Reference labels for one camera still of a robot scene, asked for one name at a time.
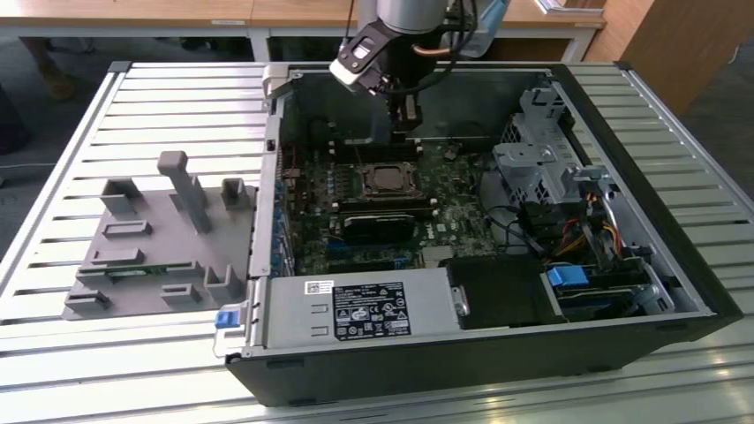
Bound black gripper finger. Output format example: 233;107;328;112
392;95;427;143

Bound silver CPU plate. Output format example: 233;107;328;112
375;169;411;193

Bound black RAM slot bank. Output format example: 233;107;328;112
332;196;437;217
328;139;423;164

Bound CPU socket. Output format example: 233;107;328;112
357;162;423;201

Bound pale blue teach pendant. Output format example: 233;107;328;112
464;0;511;58

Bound silver drive cage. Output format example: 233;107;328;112
491;86;626;208

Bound green motherboard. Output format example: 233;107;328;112
276;140;502;275

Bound stack of papers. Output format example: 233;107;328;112
532;0;590;14

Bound black plastic shroud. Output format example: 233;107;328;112
440;255;567;330

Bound wooden desk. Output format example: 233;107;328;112
0;0;608;63

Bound black rating label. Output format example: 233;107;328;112
331;282;413;340

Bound blue disk carrier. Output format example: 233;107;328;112
544;263;590;291

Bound wooden cabinet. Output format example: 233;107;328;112
582;0;754;118

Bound grey power supply unit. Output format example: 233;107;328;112
261;267;460;350

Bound grey parts rack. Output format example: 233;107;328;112
61;150;260;320

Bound black hard disk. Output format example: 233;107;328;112
552;271;647;322

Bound green RAM stick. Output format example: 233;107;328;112
105;263;196;279

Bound black open PC case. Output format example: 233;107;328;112
223;61;744;408

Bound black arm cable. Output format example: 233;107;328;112
405;26;460;96

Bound black internal cable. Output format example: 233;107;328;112
482;205;548;256

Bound coloured wire bundle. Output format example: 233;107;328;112
552;220;626;257

